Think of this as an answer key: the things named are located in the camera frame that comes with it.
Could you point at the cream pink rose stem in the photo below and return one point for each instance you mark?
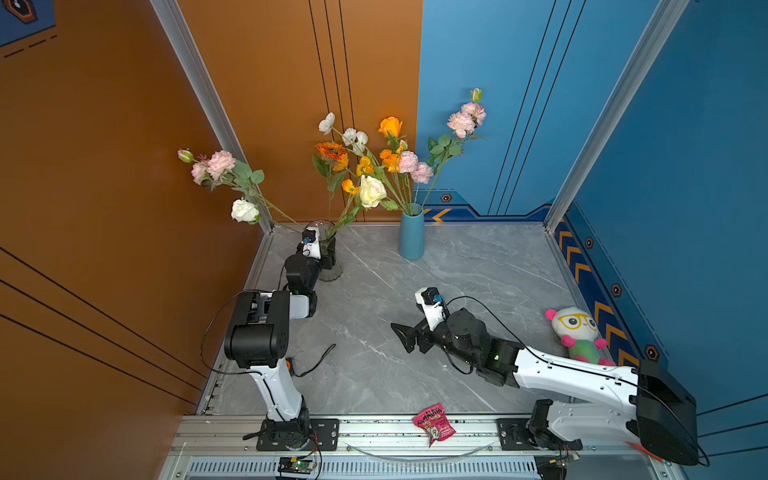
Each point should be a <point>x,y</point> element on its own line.
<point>223,169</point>

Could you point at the teal cylindrical vase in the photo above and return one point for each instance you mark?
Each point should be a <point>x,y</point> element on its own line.
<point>412,232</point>

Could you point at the white plush toy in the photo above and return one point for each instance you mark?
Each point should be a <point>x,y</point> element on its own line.
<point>578,333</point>

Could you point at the aluminium corner post left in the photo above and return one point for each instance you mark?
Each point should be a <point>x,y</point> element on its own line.
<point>177,31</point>

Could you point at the pink rose spray stem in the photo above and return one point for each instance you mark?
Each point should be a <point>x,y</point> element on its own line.
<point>463,125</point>

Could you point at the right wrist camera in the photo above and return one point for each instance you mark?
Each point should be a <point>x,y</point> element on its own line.
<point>432,304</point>

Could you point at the white flower stem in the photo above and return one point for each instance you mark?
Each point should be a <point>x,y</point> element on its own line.
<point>356,141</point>

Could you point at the orange gerbera stem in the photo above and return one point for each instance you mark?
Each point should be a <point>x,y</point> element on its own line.
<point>331,161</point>

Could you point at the orange yellow small flower stem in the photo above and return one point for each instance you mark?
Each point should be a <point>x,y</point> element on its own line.
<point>390,165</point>

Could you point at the clear glass vase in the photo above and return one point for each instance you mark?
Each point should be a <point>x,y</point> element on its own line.
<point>324,233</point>

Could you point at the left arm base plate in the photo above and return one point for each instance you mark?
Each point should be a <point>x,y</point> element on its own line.
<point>324,432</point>

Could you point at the pink snack packet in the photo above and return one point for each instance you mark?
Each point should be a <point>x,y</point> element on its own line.
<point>434,422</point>

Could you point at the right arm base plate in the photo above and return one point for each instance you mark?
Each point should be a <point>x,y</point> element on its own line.
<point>518,434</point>

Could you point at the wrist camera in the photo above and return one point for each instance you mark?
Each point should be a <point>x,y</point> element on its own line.
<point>310,243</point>
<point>432,304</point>

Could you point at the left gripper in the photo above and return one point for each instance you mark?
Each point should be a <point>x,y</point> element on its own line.
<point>327,260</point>

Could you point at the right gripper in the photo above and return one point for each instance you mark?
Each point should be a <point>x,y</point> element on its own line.
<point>422,333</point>

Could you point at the black connector box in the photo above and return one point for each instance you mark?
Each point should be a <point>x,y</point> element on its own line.
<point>551,468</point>

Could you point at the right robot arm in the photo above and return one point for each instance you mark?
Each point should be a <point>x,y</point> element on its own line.
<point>643,405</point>

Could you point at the yellow rose stem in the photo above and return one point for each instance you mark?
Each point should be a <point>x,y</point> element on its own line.
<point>390,127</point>

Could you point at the aluminium corner post right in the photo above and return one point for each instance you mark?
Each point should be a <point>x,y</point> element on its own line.
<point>661,24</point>

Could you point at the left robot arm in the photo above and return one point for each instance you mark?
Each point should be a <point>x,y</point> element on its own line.
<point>257,340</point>

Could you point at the aluminium corner post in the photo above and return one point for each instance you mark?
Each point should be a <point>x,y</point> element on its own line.
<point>177,31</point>
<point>661,24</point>

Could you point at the yellow poppy flower stem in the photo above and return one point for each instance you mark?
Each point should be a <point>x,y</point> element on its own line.
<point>354,180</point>

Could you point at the green circuit board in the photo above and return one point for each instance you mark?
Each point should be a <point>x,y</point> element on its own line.
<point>296,468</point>

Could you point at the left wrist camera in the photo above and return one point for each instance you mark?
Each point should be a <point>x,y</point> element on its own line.
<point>310,243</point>

